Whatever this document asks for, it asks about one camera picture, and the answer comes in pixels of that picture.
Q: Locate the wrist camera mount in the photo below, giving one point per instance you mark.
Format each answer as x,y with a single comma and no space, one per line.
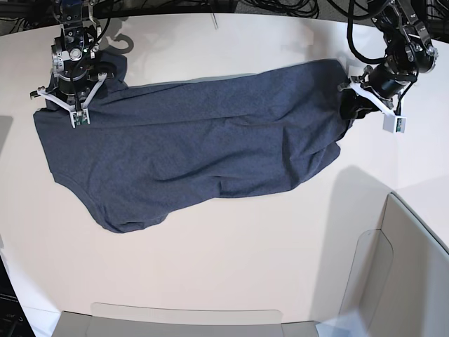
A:
76,104
393,121

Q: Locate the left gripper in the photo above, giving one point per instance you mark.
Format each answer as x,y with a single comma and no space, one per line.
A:
382,82

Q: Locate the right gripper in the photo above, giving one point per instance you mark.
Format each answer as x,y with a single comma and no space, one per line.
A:
80,87

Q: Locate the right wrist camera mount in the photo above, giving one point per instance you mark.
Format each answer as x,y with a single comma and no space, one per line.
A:
76,104

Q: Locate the dark blue t-shirt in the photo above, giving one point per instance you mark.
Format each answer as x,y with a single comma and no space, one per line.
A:
151,150

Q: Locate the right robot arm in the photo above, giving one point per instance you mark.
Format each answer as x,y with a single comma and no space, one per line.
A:
74,50

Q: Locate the grey panel at right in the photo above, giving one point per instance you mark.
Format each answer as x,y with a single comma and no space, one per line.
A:
398,284

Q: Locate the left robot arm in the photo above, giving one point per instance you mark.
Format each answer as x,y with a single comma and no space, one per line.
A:
409,51

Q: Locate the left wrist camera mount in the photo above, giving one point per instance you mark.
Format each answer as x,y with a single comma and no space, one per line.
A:
393,121

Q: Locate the grey panel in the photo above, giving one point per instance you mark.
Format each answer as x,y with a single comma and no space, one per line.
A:
122,320
398,284

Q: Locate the grey panel at bottom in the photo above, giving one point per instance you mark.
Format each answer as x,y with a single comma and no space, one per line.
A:
122,320

